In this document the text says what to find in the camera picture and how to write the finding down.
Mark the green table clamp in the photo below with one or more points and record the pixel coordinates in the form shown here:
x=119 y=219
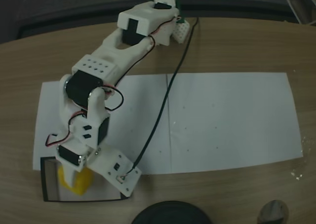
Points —
x=182 y=20

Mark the white paper sheet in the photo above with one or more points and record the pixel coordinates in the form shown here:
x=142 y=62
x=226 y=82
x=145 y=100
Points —
x=234 y=122
x=138 y=105

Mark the black round stand base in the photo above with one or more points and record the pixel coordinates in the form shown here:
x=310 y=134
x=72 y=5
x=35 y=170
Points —
x=172 y=212

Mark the yellow cube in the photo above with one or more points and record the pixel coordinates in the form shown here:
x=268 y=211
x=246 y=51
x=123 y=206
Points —
x=84 y=183

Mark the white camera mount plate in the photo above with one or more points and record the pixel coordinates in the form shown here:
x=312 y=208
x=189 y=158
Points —
x=111 y=159

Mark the white metal frame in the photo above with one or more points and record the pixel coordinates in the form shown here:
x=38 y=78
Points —
x=302 y=4

